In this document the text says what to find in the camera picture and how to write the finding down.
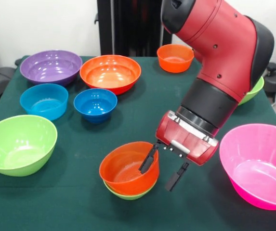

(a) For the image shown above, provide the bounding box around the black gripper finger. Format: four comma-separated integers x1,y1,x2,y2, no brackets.
164,162,190,192
138,143,160,175

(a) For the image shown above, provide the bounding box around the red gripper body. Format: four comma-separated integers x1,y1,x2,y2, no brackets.
156,112,219,167

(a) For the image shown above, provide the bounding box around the small translucent orange bowl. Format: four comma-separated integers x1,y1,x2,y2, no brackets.
157,43,195,74
99,141,160,195

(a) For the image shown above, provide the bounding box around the small green bowl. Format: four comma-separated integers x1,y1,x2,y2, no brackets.
103,179,158,201

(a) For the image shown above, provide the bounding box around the small dark blue bowl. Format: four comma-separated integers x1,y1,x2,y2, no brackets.
73,88,118,124

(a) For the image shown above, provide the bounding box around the large green bowl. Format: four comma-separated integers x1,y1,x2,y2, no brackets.
238,76,265,106
0,115,58,178

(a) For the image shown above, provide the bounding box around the large orange bowl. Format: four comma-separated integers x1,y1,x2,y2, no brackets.
79,54,142,96

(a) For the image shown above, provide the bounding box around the purple bowl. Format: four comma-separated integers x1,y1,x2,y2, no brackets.
19,50,83,87

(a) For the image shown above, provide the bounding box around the large pink bowl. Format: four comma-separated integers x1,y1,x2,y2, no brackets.
219,123,276,211

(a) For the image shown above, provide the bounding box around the dark green table cloth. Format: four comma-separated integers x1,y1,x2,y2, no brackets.
0,55,276,231

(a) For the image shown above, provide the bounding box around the light blue translucent bowl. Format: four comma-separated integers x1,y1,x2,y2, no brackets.
19,83,69,121

